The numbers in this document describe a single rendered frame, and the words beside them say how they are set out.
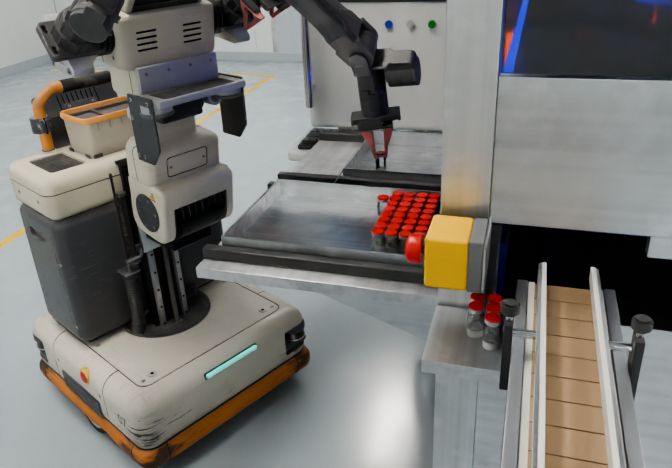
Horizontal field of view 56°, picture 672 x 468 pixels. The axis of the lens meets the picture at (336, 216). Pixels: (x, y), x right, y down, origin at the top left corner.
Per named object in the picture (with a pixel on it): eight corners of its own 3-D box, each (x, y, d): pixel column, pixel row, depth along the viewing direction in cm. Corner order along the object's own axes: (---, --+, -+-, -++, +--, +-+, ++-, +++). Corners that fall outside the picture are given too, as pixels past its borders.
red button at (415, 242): (436, 256, 85) (437, 229, 84) (431, 271, 82) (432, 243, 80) (408, 253, 86) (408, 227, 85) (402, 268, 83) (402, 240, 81)
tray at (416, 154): (515, 152, 147) (516, 137, 146) (509, 196, 125) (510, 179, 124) (372, 143, 157) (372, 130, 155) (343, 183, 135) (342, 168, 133)
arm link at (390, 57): (354, 24, 125) (346, 55, 120) (411, 18, 121) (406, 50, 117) (369, 68, 134) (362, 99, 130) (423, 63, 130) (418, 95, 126)
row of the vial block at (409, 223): (428, 215, 118) (429, 192, 116) (410, 262, 103) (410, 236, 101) (417, 214, 119) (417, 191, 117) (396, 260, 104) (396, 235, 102)
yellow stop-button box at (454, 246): (485, 266, 86) (489, 217, 83) (480, 294, 79) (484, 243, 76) (429, 260, 88) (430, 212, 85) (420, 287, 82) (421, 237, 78)
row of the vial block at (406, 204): (416, 214, 119) (417, 191, 117) (396, 260, 104) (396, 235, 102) (405, 213, 120) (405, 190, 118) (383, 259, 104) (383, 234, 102)
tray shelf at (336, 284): (516, 152, 153) (516, 145, 152) (493, 315, 92) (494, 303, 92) (325, 141, 166) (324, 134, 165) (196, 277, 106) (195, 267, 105)
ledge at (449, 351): (536, 328, 89) (538, 317, 88) (534, 389, 78) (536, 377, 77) (436, 315, 93) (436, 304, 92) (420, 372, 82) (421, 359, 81)
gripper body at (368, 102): (401, 122, 130) (397, 87, 127) (351, 129, 131) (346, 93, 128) (400, 114, 135) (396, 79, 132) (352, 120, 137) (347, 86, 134)
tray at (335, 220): (446, 208, 121) (446, 191, 120) (422, 277, 99) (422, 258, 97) (279, 194, 131) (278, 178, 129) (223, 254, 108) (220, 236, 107)
